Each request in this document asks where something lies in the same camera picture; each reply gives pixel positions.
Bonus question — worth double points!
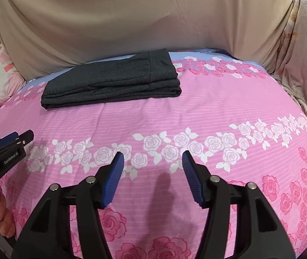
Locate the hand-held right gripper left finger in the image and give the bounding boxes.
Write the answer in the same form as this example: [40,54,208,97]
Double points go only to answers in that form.
[11,151,125,259]

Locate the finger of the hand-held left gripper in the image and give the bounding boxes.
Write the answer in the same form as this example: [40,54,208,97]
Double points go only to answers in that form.
[0,129,35,152]
[0,132,19,144]

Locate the cream floral blanket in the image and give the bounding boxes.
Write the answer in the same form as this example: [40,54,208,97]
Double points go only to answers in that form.
[273,0,307,132]

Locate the beige backdrop cloth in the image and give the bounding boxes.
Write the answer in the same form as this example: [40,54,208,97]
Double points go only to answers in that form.
[0,0,299,84]

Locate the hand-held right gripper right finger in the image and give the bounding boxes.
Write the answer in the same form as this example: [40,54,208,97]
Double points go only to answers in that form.
[182,150,296,259]

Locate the pink rose print bedsheet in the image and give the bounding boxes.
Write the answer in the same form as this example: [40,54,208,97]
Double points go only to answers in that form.
[0,49,307,259]

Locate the dark grey pants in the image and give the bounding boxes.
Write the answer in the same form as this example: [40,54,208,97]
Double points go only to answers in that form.
[41,48,182,111]

